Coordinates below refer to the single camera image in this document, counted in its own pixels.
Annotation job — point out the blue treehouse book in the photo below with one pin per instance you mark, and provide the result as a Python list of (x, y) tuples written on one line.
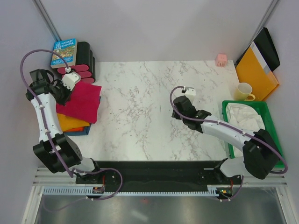
[(67, 49)]

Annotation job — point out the white crumpled t-shirt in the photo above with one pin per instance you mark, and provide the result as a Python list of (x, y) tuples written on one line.
[(244, 116)]

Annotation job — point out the yellow mug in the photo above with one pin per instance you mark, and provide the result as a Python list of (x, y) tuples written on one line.
[(244, 92)]

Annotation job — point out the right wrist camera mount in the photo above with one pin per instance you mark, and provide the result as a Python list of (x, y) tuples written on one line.
[(189, 92)]

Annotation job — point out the blue folded t-shirt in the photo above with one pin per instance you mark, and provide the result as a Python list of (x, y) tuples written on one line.
[(85, 132)]

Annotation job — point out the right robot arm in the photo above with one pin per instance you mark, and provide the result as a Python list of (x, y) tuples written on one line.
[(259, 151)]

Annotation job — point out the red t-shirt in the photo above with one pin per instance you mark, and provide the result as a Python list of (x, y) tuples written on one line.
[(83, 104)]

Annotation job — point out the pink cube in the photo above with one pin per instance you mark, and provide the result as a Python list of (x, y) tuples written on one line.
[(221, 60)]

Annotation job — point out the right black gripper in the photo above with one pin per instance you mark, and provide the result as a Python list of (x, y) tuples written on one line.
[(174, 115)]

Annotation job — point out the yellow folded t-shirt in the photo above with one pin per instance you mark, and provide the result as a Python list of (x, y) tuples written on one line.
[(67, 122)]

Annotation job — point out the black white folder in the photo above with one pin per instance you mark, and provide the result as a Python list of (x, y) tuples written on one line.
[(263, 41)]

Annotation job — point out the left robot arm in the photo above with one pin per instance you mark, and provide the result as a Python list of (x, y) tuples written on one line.
[(55, 150)]

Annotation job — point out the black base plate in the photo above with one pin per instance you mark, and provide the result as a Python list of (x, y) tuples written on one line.
[(199, 172)]

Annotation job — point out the orange folder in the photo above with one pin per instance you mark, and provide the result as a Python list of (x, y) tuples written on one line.
[(254, 70)]

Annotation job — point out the orange folded t-shirt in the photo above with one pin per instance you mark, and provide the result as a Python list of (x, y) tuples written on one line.
[(77, 129)]

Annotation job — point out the white slotted cable duct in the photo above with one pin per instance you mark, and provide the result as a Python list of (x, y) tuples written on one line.
[(137, 189)]

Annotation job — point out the black pink drawer organizer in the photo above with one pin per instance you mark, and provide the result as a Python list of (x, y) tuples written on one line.
[(85, 63)]

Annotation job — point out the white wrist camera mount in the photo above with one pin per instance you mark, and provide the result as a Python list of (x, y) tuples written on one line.
[(70, 79)]

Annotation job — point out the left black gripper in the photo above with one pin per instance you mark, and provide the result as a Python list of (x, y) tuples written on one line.
[(68, 92)]

